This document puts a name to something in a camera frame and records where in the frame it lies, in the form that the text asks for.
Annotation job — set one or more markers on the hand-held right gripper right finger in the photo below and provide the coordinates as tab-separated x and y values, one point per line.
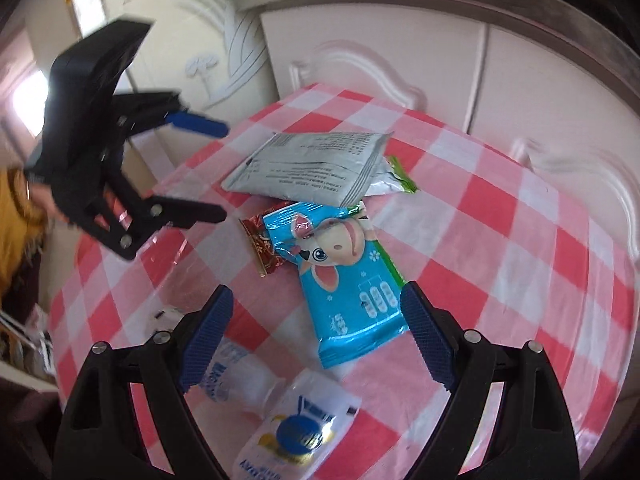
430	340

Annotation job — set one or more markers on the blue cartoon packet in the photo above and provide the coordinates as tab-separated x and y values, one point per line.
350	285

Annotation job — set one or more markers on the large silver snack packet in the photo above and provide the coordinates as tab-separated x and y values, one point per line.
310	170

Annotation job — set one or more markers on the red checkered tablecloth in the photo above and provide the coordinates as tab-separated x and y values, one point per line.
500	260

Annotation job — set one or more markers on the white plastic bottle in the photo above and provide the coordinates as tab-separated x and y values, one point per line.
235	375

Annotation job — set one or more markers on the small white scrap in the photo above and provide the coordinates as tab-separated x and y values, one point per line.
162	316

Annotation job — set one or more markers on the white cabinet door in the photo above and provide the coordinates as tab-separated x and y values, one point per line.
375	65
550	110

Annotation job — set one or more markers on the cream refrigerator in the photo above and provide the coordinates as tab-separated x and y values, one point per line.
190	35

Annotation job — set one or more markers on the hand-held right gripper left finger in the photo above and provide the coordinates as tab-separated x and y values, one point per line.
207	340

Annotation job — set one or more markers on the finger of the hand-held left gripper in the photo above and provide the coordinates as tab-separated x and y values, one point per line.
190	212
200	124

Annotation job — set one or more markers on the red candy wrapper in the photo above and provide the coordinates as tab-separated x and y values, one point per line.
262	245

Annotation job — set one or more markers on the white pouch with blue label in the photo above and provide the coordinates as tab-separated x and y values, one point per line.
300	430

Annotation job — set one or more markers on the small green-edged snack packet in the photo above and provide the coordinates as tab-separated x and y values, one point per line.
390	180

